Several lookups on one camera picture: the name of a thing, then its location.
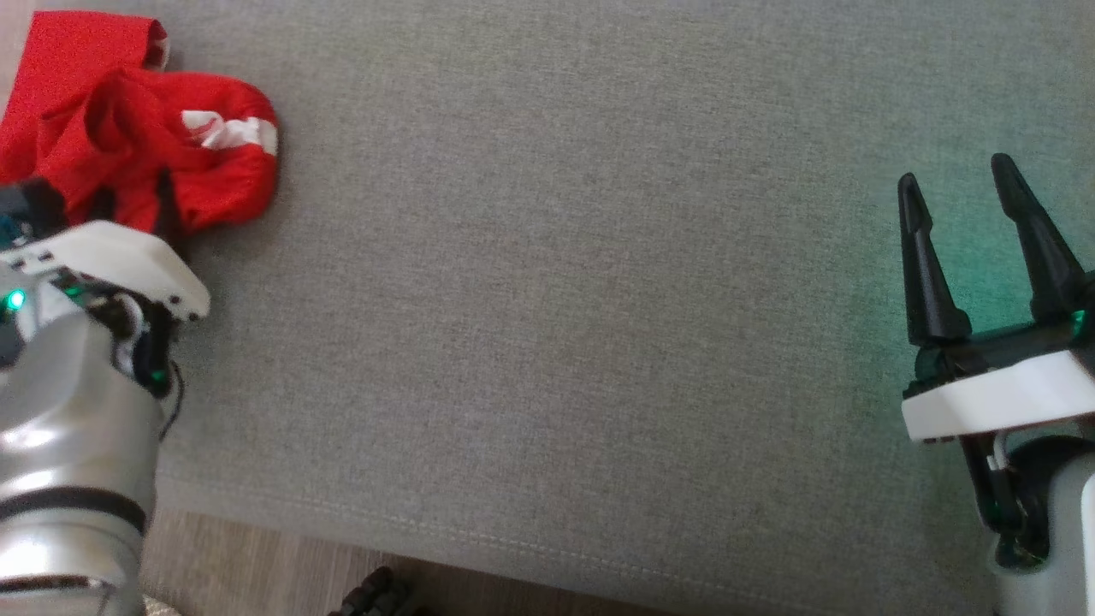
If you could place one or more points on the grey sofa seat cushion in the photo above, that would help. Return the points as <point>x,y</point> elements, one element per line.
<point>556,299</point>

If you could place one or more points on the black ribbed robot part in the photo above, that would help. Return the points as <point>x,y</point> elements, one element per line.
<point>372,595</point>

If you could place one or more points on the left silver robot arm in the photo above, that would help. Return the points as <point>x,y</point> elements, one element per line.
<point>68,445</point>

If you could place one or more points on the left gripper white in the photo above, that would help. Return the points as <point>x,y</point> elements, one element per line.
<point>120,252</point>

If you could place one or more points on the red shorts white trim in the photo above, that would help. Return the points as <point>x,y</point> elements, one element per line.
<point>214,180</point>

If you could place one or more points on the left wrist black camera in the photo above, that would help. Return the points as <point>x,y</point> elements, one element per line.
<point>34,210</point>

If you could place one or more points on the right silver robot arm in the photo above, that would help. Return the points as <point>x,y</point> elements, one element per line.
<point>1069,530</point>

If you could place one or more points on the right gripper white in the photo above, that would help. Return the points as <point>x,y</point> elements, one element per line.
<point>1009,398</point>

